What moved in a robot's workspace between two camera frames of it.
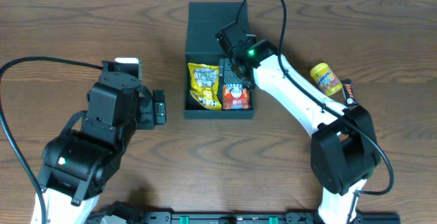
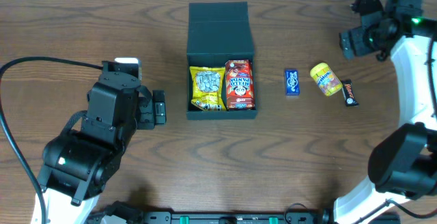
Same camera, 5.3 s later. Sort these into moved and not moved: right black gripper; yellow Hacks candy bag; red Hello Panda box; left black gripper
Moved: right black gripper
Not moved: left black gripper; red Hello Panda box; yellow Hacks candy bag
